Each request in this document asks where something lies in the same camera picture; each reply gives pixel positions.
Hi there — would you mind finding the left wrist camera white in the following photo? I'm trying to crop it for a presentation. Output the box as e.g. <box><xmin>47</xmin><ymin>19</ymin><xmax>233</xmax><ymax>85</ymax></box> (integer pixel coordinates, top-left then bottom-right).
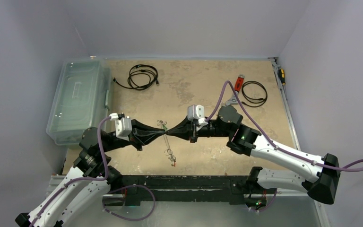
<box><xmin>109</xmin><ymin>113</ymin><xmax>132</xmax><ymax>140</ymax></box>

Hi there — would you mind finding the black coiled cable right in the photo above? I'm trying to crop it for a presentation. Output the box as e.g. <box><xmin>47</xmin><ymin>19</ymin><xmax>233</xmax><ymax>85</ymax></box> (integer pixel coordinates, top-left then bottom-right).
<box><xmin>241</xmin><ymin>80</ymin><xmax>268</xmax><ymax>108</ymax></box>

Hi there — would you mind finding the red handled adjustable wrench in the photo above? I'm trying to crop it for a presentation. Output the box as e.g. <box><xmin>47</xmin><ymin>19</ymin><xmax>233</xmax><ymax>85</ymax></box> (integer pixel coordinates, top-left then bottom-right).
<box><xmin>225</xmin><ymin>74</ymin><xmax>245</xmax><ymax>105</ymax></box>

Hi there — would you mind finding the keyring chain with keys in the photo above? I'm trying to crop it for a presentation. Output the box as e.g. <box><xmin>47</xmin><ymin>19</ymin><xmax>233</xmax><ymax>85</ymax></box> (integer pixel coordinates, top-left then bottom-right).
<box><xmin>156</xmin><ymin>119</ymin><xmax>177</xmax><ymax>167</ymax></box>

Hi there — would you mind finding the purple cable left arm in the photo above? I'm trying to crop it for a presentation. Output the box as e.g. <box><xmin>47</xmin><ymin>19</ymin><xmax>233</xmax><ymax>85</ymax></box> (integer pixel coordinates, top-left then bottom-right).
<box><xmin>28</xmin><ymin>116</ymin><xmax>113</xmax><ymax>227</ymax></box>

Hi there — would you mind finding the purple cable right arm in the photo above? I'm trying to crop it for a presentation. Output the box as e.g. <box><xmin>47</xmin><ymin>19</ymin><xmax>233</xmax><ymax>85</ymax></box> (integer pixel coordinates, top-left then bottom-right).
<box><xmin>205</xmin><ymin>80</ymin><xmax>363</xmax><ymax>172</ymax></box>

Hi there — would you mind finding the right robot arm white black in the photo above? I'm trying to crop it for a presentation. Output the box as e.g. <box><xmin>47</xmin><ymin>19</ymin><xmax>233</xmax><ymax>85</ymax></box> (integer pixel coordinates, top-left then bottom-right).
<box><xmin>166</xmin><ymin>106</ymin><xmax>340</xmax><ymax>205</ymax></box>

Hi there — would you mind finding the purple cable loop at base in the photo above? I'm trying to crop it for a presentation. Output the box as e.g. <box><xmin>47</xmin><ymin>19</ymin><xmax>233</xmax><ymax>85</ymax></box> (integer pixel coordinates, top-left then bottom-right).
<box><xmin>102</xmin><ymin>184</ymin><xmax>157</xmax><ymax>222</ymax></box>

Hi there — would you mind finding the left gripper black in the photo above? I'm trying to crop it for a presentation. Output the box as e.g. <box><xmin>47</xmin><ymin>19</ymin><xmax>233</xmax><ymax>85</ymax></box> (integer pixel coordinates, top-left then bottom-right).
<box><xmin>100</xmin><ymin>118</ymin><xmax>165</xmax><ymax>152</ymax></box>

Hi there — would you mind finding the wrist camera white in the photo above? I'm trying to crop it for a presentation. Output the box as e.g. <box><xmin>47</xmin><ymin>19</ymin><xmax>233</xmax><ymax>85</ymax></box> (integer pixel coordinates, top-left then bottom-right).
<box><xmin>187</xmin><ymin>105</ymin><xmax>208</xmax><ymax>127</ymax></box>
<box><xmin>109</xmin><ymin>113</ymin><xmax>132</xmax><ymax>140</ymax></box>

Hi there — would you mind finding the yellow black screwdriver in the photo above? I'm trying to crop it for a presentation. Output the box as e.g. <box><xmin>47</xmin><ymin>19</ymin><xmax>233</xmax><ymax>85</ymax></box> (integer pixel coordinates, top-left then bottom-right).
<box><xmin>277</xmin><ymin>69</ymin><xmax>285</xmax><ymax>86</ymax></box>

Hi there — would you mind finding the black coiled cable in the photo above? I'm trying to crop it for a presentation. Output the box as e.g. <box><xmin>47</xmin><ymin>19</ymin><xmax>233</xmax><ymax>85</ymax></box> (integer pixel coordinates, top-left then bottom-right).
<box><xmin>112</xmin><ymin>64</ymin><xmax>160</xmax><ymax>91</ymax></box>
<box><xmin>241</xmin><ymin>80</ymin><xmax>268</xmax><ymax>108</ymax></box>

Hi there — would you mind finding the aluminium frame rail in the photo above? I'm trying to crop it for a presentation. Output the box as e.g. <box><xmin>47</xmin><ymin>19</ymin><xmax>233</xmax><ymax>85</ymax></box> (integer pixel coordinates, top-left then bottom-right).
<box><xmin>45</xmin><ymin>57</ymin><xmax>329</xmax><ymax>227</ymax></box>

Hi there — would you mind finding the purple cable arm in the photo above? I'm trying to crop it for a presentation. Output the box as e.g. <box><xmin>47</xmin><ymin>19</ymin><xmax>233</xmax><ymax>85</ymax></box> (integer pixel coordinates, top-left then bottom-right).
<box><xmin>28</xmin><ymin>116</ymin><xmax>113</xmax><ymax>227</ymax></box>
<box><xmin>205</xmin><ymin>80</ymin><xmax>363</xmax><ymax>172</ymax></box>

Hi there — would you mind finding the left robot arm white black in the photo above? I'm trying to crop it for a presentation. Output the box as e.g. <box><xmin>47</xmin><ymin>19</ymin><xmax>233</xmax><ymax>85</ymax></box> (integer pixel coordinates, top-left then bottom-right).
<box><xmin>15</xmin><ymin>113</ymin><xmax>165</xmax><ymax>227</ymax></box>

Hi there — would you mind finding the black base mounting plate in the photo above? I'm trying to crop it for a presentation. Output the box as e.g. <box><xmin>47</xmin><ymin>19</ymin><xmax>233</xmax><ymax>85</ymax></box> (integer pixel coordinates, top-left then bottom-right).
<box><xmin>106</xmin><ymin>175</ymin><xmax>276</xmax><ymax>206</ymax></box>

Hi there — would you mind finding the clear plastic storage bin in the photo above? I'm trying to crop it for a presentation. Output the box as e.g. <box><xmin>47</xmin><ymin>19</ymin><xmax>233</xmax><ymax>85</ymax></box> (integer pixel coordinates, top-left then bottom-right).
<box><xmin>46</xmin><ymin>58</ymin><xmax>113</xmax><ymax>147</ymax></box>

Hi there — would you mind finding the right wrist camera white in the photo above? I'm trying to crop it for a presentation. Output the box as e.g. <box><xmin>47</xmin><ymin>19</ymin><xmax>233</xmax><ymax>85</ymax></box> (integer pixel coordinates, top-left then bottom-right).
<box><xmin>187</xmin><ymin>105</ymin><xmax>208</xmax><ymax>127</ymax></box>

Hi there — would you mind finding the black coiled cable left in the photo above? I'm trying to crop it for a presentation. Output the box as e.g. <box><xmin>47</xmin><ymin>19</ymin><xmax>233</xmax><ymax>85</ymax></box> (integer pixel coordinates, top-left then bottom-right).
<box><xmin>112</xmin><ymin>64</ymin><xmax>160</xmax><ymax>91</ymax></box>

